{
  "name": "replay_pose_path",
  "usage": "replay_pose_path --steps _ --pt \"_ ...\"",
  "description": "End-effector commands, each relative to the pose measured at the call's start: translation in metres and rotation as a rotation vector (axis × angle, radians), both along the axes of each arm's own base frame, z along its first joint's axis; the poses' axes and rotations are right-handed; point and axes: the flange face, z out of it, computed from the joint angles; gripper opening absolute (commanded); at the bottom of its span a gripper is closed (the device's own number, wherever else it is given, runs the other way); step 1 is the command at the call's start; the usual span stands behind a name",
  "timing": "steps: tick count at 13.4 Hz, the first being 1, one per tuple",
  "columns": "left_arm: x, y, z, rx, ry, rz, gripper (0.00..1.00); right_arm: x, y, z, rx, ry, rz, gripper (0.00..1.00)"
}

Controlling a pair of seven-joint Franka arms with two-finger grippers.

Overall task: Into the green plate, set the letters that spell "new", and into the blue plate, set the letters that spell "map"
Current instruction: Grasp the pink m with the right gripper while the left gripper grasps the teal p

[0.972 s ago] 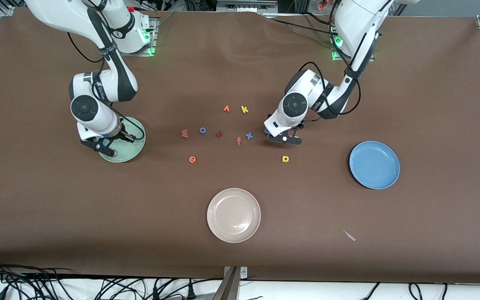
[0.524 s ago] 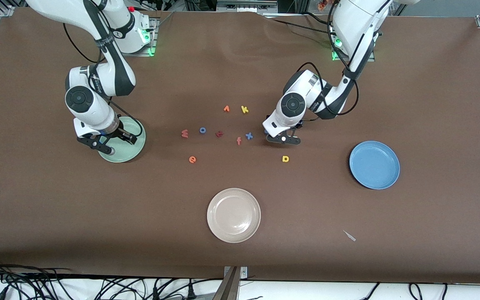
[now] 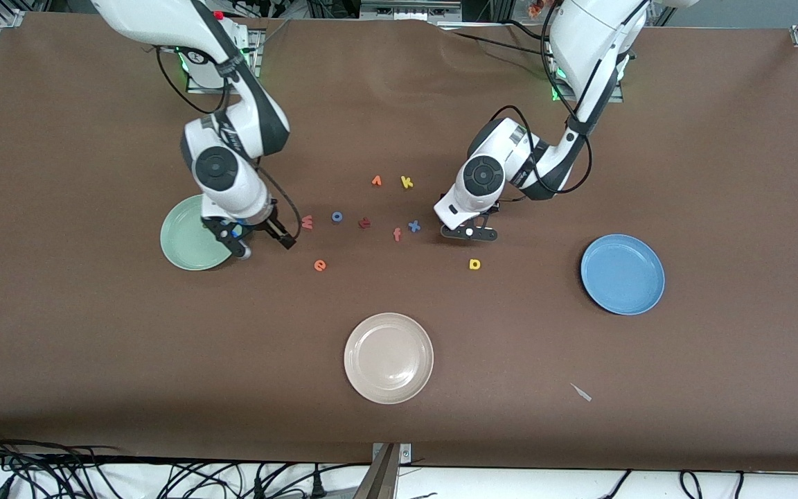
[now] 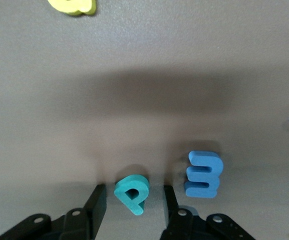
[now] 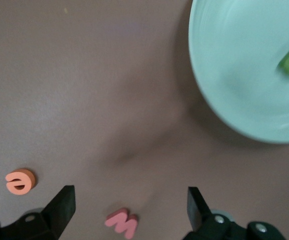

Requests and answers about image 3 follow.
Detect light green plate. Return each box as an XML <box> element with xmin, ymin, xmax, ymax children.
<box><xmin>160</xmin><ymin>194</ymin><xmax>237</xmax><ymax>271</ymax></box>

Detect beige plate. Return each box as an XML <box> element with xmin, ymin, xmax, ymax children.
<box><xmin>344</xmin><ymin>313</ymin><xmax>434</xmax><ymax>405</ymax></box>

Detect blue plate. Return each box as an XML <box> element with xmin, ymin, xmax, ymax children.
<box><xmin>580</xmin><ymin>234</ymin><xmax>666</xmax><ymax>316</ymax></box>

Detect brown table cover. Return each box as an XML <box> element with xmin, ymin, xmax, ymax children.
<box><xmin>0</xmin><ymin>10</ymin><xmax>798</xmax><ymax>473</ymax></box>

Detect black power plug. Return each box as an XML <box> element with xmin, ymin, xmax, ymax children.
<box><xmin>250</xmin><ymin>463</ymin><xmax>282</xmax><ymax>499</ymax></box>
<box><xmin>305</xmin><ymin>463</ymin><xmax>330</xmax><ymax>499</ymax></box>

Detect long black right arm cable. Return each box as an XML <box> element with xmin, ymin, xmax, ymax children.
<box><xmin>155</xmin><ymin>45</ymin><xmax>232</xmax><ymax>116</ymax></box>

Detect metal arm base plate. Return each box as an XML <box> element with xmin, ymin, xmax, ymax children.
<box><xmin>550</xmin><ymin>62</ymin><xmax>625</xmax><ymax>104</ymax></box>
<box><xmin>186</xmin><ymin>28</ymin><xmax>262</xmax><ymax>95</ymax></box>

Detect black table cable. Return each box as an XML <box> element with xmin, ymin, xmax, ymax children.
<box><xmin>499</xmin><ymin>19</ymin><xmax>545</xmax><ymax>39</ymax></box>
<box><xmin>449</xmin><ymin>30</ymin><xmax>551</xmax><ymax>59</ymax></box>

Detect thin grey cable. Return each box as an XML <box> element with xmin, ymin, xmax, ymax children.
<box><xmin>255</xmin><ymin>19</ymin><xmax>292</xmax><ymax>53</ymax></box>

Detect grey metal frame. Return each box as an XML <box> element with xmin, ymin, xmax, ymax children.
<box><xmin>360</xmin><ymin>0</ymin><xmax>463</xmax><ymax>23</ymax></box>

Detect grey metal camera post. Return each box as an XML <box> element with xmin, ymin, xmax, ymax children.
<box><xmin>353</xmin><ymin>442</ymin><xmax>414</xmax><ymax>499</ymax></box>

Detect black floor cable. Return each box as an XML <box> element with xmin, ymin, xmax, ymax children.
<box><xmin>596</xmin><ymin>470</ymin><xmax>634</xmax><ymax>499</ymax></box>

